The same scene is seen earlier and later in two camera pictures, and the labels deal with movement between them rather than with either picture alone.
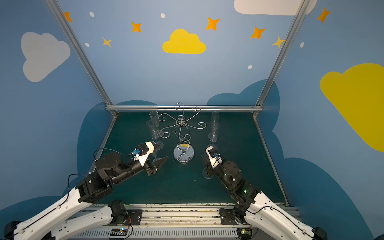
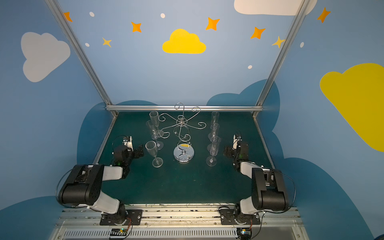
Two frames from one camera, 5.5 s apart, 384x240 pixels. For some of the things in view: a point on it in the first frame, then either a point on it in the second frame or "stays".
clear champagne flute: x=155 y=117 stays
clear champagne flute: x=150 y=123 stays
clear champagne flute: x=205 y=173 to x=211 y=161
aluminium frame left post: x=67 y=29 stays
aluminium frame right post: x=282 y=53 stays
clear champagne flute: x=213 y=135 stays
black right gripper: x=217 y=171 to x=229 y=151
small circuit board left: x=119 y=232 stays
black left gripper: x=150 y=167 to x=137 y=152
